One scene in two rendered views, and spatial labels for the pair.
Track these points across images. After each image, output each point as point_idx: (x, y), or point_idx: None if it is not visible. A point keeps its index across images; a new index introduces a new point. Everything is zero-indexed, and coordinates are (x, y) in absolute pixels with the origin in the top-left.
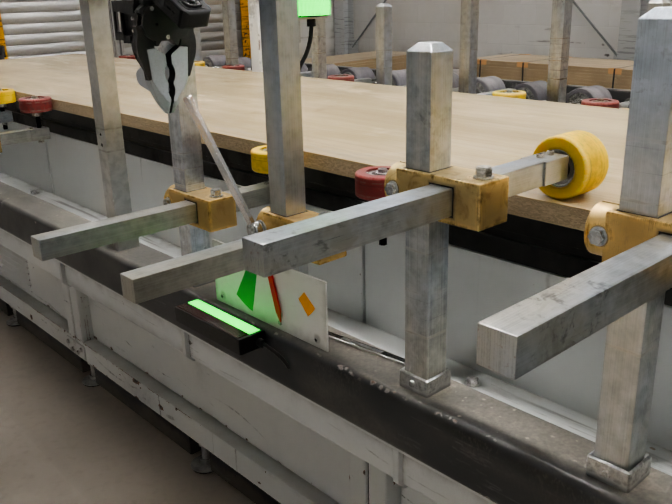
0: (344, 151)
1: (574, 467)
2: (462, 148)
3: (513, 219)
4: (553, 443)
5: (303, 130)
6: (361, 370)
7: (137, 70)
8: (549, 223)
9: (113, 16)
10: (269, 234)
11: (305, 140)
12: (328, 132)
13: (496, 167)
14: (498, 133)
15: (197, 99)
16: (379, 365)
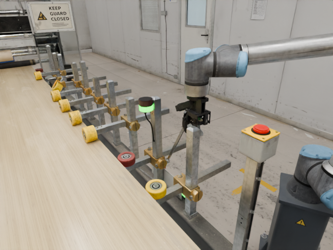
0: (126, 183)
1: (122, 145)
2: (79, 180)
3: None
4: (122, 148)
5: (132, 228)
6: (146, 166)
7: (202, 131)
8: None
9: (210, 116)
10: (165, 108)
11: (137, 204)
12: (120, 220)
13: (115, 123)
14: (41, 201)
15: (186, 156)
16: (141, 167)
